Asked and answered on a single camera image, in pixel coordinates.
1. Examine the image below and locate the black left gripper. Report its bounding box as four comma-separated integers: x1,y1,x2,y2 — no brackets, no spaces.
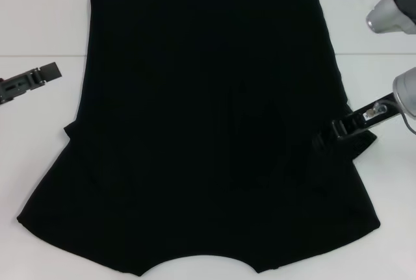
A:
0,61,62,105

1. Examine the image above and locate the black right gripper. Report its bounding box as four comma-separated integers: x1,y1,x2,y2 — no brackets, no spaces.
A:
311,93,399,156

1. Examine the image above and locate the black t-shirt with FREE print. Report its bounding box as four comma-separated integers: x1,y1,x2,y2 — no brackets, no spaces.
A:
16,0,383,276

